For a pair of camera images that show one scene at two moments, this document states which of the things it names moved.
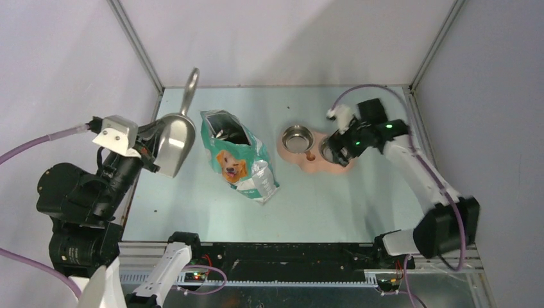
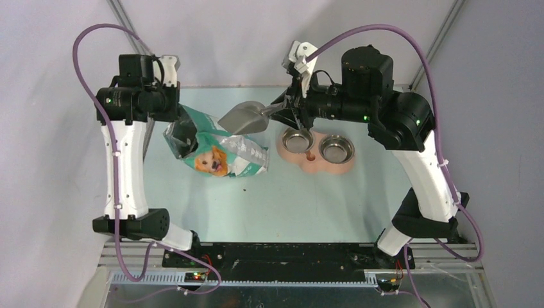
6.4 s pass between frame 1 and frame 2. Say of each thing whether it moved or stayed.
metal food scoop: moved
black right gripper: moved
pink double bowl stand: stayed
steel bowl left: stayed
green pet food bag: moved
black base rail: stayed
